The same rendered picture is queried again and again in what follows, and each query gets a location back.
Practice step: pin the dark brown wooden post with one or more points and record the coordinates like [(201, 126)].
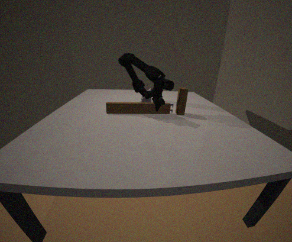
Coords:
[(181, 101)]

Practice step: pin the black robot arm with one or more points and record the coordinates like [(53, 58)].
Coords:
[(151, 72)]

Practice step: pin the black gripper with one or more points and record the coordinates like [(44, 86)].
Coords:
[(157, 99)]

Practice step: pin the brown wooden board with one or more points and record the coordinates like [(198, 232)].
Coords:
[(137, 108)]

